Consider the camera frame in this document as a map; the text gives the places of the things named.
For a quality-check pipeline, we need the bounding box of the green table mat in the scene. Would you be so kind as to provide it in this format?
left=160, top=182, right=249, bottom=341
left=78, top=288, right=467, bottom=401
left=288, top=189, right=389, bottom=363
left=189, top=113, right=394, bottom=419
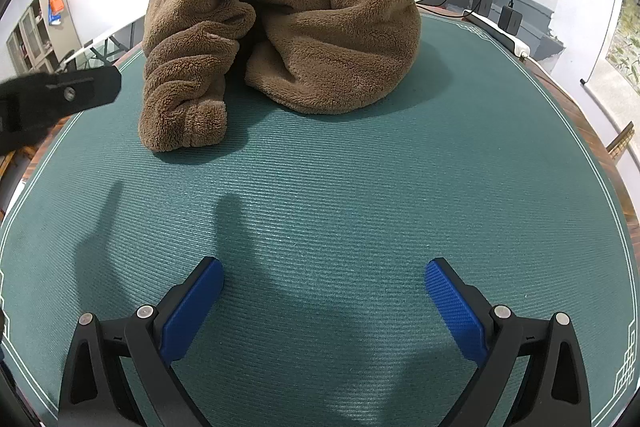
left=1, top=15, right=639, bottom=426

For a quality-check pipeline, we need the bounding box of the black power adapter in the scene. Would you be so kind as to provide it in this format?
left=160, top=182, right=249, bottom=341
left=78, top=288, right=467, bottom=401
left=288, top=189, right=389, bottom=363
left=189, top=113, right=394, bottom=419
left=470, top=0, right=492, bottom=17
left=498, top=4, right=523, bottom=36

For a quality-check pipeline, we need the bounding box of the white power strip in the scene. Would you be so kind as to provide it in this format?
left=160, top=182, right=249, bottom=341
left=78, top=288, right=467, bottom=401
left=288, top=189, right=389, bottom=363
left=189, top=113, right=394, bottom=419
left=462, top=10, right=530, bottom=61

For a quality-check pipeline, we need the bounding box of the brown fleece garment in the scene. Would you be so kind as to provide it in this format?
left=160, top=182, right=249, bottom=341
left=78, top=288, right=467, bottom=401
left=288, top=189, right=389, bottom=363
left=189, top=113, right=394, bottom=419
left=138, top=0, right=421, bottom=152

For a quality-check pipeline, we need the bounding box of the wooden ruler stick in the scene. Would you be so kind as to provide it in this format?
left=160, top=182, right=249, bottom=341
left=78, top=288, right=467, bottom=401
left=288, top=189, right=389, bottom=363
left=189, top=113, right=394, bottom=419
left=606, top=121, right=634, bottom=164

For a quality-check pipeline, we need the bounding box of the hanging scroll painting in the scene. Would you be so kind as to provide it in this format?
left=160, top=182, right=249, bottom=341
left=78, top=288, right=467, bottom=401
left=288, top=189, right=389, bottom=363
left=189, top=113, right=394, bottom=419
left=606, top=0, right=640, bottom=91

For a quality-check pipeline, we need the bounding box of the grey storage cabinet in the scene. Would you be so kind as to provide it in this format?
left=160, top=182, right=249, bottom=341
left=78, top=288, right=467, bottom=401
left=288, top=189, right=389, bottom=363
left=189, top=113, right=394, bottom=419
left=6, top=0, right=81, bottom=75

